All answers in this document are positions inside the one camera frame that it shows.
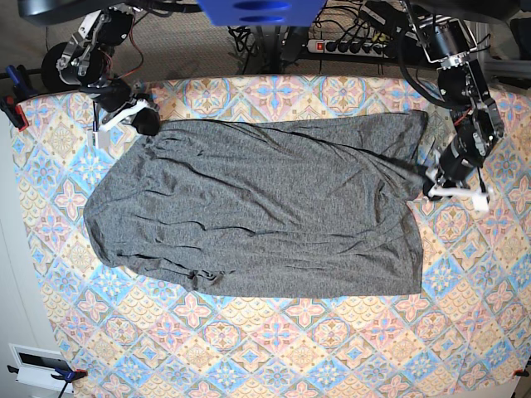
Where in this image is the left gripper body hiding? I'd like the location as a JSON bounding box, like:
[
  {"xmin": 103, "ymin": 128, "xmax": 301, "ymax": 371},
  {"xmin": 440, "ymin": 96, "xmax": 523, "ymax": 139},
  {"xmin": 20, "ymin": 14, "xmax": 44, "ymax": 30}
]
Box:
[{"xmin": 422, "ymin": 137, "xmax": 494, "ymax": 212}]

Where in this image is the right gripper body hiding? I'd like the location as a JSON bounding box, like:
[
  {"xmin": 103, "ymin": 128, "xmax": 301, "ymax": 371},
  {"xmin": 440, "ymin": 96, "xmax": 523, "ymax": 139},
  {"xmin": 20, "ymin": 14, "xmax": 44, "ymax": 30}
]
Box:
[{"xmin": 90, "ymin": 79, "xmax": 161, "ymax": 149}]

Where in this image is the grey t-shirt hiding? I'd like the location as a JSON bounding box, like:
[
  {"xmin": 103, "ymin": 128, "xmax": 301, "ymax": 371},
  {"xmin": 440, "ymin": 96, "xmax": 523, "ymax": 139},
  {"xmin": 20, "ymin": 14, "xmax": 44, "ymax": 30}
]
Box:
[{"xmin": 84, "ymin": 110, "xmax": 428, "ymax": 299}]

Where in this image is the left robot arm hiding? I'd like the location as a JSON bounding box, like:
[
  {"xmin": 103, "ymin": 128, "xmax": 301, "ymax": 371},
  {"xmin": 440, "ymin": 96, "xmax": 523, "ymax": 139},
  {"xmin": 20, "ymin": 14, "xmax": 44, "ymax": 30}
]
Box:
[{"xmin": 397, "ymin": 1, "xmax": 504, "ymax": 212}]

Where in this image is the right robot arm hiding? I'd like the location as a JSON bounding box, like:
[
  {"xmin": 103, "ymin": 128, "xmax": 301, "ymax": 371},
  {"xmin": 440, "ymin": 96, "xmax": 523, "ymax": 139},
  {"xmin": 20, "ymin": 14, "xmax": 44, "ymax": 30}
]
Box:
[{"xmin": 56, "ymin": 4, "xmax": 161, "ymax": 149}]

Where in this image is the black round stool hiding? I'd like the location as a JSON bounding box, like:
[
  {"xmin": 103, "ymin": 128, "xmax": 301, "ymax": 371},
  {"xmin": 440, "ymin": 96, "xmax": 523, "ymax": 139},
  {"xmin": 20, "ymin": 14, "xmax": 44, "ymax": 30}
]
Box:
[{"xmin": 41, "ymin": 42, "xmax": 80, "ymax": 93}]

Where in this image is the red black clamp left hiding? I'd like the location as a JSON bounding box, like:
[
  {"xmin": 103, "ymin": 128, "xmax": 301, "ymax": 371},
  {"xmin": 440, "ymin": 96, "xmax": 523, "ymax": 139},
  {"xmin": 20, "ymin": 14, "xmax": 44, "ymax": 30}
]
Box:
[{"xmin": 1, "ymin": 65, "xmax": 32, "ymax": 131}]

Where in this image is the white power strip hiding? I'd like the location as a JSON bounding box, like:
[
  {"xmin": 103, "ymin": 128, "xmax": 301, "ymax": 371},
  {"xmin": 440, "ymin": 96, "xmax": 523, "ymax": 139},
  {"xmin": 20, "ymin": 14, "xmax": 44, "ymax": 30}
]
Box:
[{"xmin": 306, "ymin": 39, "xmax": 387, "ymax": 57}]

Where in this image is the clamp bottom right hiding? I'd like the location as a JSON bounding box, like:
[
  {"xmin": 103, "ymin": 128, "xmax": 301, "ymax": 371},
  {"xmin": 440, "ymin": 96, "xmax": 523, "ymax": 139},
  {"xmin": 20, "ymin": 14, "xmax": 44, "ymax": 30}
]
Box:
[{"xmin": 513, "ymin": 369, "xmax": 530, "ymax": 377}]

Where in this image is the blue clamp bottom left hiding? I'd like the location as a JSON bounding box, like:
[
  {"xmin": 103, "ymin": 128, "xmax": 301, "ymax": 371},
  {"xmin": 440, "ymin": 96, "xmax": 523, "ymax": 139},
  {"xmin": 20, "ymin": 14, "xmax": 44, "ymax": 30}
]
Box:
[{"xmin": 7, "ymin": 365, "xmax": 88, "ymax": 385}]

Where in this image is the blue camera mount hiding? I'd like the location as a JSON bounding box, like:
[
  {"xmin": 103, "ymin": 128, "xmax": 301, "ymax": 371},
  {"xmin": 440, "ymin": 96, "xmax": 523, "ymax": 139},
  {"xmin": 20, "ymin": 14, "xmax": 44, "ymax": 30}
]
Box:
[{"xmin": 197, "ymin": 0, "xmax": 326, "ymax": 27}]

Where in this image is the white wall outlet box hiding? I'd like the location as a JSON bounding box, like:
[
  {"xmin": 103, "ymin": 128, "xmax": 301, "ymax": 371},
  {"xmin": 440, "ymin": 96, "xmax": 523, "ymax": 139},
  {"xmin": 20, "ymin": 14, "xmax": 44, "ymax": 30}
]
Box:
[{"xmin": 7, "ymin": 343, "xmax": 70, "ymax": 392}]

